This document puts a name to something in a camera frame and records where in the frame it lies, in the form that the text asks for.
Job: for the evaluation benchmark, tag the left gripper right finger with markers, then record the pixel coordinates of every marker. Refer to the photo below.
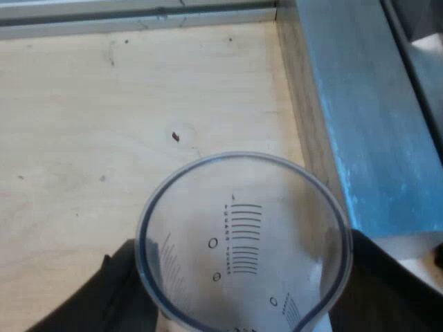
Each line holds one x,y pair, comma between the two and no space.
377,297

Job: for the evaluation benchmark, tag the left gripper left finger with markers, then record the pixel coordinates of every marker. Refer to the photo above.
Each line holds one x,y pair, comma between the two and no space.
114,304

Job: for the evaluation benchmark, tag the clear measuring glass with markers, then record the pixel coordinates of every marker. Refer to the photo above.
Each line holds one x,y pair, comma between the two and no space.
242,238

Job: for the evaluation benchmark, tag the aluminium rail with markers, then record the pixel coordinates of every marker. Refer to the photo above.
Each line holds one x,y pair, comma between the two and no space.
138,17

